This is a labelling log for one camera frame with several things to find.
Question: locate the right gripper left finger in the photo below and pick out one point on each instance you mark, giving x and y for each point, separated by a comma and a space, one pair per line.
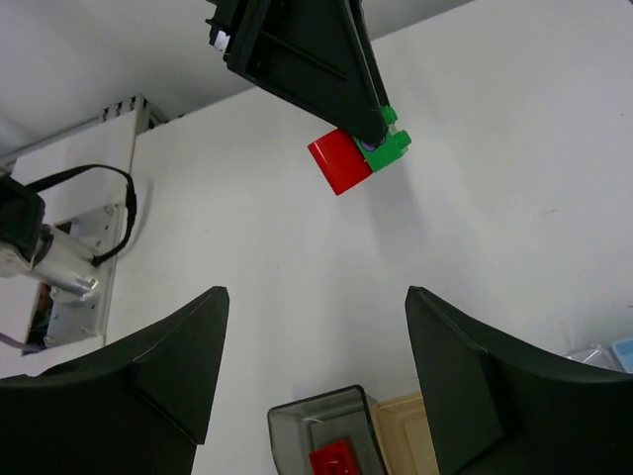
141, 405

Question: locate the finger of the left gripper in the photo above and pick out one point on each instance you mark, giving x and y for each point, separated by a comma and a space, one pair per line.
314, 54

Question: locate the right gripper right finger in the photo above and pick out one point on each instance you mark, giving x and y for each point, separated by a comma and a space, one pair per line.
496, 404

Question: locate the red round lego brick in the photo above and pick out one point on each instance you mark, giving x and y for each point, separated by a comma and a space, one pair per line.
340, 161

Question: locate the orange plastic container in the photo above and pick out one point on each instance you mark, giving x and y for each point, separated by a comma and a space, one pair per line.
403, 434

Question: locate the dark green lego brick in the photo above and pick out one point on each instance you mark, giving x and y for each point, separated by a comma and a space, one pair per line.
392, 147

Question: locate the clear plastic container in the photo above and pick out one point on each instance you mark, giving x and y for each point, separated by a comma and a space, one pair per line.
596, 356

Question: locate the blue plastic container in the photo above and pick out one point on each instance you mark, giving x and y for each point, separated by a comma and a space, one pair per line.
623, 352

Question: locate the grey plastic container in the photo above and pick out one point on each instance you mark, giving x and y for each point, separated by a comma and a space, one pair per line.
298, 428

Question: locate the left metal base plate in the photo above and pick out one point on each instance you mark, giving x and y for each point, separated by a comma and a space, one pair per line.
74, 295

